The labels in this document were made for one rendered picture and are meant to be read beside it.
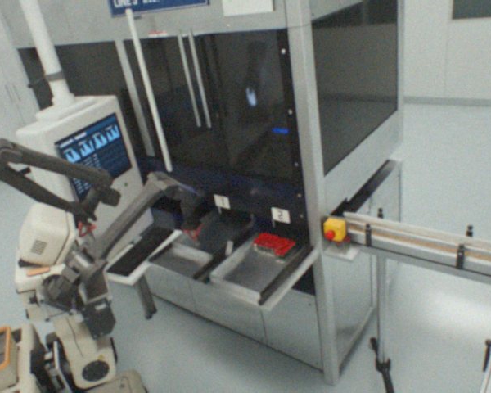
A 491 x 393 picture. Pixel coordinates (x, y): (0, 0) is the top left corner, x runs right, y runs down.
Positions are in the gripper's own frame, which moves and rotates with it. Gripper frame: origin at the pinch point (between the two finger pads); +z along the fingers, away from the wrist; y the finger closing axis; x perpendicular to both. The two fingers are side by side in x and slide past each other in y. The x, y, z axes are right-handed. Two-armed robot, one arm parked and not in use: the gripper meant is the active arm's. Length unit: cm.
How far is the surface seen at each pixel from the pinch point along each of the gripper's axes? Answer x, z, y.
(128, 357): 66, 93, -9
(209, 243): -5.5, 4.2, 1.6
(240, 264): -26.9, 3.7, -11.2
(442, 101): -109, 97, 463
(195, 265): -7.0, 4.0, -15.0
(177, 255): 5.7, 4.3, -9.2
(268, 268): -39.7, 3.6, -11.1
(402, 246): -91, 0, 7
